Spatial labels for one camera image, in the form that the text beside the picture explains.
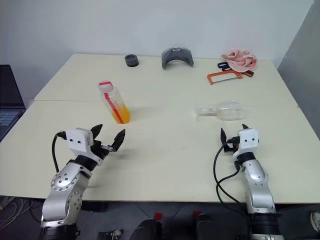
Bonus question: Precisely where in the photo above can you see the clear wine glass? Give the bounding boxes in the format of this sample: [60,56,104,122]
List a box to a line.
[195,101,247,123]

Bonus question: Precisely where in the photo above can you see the small dark rounded shape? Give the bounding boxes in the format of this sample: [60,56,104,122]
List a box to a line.
[129,218,163,240]

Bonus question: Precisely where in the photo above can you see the large dark rounded shape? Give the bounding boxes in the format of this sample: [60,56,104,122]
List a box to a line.
[195,213,251,240]

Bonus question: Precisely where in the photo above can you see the black device on floor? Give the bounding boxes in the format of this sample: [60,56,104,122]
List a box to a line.
[96,229,124,240]

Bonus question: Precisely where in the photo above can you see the orange hacksaw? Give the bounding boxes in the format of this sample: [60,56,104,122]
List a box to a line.
[206,69,244,87]

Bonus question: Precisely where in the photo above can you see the pink crumpled cloth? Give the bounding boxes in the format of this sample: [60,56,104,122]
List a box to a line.
[221,49,259,74]

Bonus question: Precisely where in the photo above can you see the white floor cables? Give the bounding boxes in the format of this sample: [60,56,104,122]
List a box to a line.
[0,196,44,226]

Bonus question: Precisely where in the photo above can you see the white and red bottle cap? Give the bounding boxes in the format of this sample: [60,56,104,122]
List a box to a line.
[97,80,114,93]

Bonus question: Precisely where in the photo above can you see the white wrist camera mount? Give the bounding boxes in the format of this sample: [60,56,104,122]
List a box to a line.
[65,127,95,152]
[237,128,260,154]

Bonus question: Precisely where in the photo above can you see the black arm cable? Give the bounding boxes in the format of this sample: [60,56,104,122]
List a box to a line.
[213,144,251,209]
[51,130,67,173]

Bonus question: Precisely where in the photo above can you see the plastic bottle with orange juice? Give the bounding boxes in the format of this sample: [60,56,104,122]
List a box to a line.
[99,86,131,125]

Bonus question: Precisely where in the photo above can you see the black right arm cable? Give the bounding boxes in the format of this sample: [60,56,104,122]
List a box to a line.
[213,144,251,209]

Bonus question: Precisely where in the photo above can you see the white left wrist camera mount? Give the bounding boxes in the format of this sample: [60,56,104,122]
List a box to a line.
[65,127,95,152]

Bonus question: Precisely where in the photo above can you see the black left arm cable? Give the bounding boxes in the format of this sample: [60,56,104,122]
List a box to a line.
[51,130,67,173]

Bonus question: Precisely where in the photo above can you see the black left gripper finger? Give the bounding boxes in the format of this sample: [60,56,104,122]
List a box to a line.
[111,129,126,153]
[90,123,104,141]

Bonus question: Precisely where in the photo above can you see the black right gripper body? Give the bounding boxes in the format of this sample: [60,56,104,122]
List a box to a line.
[223,136,241,153]

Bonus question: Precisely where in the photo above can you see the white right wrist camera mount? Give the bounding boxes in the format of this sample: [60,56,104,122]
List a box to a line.
[237,128,260,154]

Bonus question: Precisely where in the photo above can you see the grey curved plastic shell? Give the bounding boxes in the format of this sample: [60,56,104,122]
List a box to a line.
[161,46,195,71]

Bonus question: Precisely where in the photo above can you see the dark laptop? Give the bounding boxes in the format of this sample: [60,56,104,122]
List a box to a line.
[0,64,27,141]

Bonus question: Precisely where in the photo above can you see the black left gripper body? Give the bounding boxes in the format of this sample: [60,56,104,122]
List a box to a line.
[89,139,115,161]

